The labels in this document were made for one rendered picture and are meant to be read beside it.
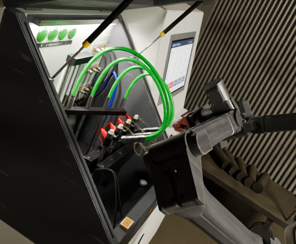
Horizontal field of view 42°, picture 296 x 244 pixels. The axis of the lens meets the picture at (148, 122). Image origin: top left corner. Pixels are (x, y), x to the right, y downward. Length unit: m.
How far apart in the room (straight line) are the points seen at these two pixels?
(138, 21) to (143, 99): 0.34
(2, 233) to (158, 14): 1.04
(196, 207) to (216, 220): 0.07
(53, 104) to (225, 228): 0.62
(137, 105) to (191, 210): 1.13
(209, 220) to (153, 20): 1.16
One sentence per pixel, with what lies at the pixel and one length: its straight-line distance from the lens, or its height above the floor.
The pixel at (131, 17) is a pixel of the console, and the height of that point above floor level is 1.46.
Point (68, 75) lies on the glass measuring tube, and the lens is 1.54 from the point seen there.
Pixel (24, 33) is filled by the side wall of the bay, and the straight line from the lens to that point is 1.17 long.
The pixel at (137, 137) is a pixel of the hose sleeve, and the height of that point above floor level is 1.15.
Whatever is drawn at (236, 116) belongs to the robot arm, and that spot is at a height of 1.47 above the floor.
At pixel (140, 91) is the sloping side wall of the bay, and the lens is 1.73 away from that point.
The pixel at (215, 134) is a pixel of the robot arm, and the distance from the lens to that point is 0.87.
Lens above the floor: 1.75
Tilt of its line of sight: 22 degrees down
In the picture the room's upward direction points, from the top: 25 degrees clockwise
